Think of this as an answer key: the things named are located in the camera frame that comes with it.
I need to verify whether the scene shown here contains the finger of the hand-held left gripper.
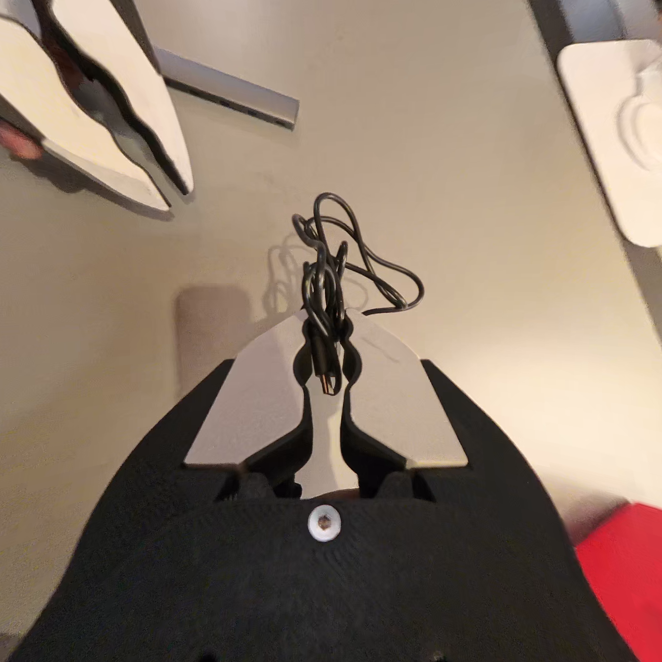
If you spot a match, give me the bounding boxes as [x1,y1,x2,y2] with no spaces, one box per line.
[0,13,172,213]
[32,0,195,197]

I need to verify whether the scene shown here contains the grey usb hub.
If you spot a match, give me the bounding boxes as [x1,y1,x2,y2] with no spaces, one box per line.
[152,46,301,131]

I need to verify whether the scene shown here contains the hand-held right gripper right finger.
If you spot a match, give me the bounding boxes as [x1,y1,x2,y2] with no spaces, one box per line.
[340,308,470,475]

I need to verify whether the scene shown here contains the white moulded tray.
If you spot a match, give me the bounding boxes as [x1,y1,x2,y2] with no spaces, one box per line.
[555,38,662,249]

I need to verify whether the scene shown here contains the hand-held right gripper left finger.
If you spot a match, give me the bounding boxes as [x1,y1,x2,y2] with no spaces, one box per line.
[183,309,314,475]

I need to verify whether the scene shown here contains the black usb-c cable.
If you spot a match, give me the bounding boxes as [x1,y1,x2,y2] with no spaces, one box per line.
[291,192,426,397]

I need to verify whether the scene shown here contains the red object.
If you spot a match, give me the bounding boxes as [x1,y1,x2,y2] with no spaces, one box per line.
[573,500,662,662]

